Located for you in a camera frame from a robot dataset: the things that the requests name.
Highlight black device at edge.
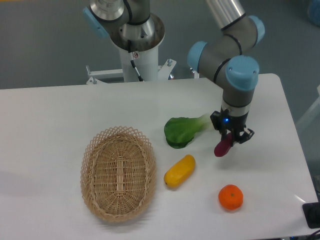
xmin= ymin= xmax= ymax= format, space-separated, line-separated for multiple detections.
xmin=302 ymin=202 xmax=320 ymax=229

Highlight black white cable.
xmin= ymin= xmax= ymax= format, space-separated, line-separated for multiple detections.
xmin=126 ymin=39 xmax=145 ymax=82

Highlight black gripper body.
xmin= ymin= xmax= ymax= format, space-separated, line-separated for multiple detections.
xmin=217 ymin=108 xmax=249 ymax=133

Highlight woven wicker basket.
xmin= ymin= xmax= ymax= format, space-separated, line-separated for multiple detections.
xmin=80 ymin=126 xmax=157 ymax=223

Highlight white metal base frame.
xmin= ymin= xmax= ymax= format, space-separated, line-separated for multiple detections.
xmin=85 ymin=58 xmax=201 ymax=85

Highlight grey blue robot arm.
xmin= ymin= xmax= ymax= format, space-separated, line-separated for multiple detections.
xmin=82 ymin=0 xmax=265 ymax=144

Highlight green bok choy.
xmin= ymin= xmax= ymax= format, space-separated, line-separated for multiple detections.
xmin=163 ymin=113 xmax=212 ymax=149

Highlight orange tangerine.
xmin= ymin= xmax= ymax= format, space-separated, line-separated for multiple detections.
xmin=218 ymin=184 xmax=244 ymax=211

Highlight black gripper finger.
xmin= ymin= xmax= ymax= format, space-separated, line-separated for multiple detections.
xmin=234 ymin=127 xmax=255 ymax=144
xmin=210 ymin=111 xmax=225 ymax=140

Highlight purple sweet potato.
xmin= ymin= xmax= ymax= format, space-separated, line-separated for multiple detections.
xmin=214 ymin=132 xmax=233 ymax=158

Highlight yellow mango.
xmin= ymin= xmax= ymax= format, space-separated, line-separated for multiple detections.
xmin=163 ymin=154 xmax=196 ymax=189

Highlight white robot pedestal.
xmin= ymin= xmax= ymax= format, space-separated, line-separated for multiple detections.
xmin=111 ymin=13 xmax=165 ymax=82

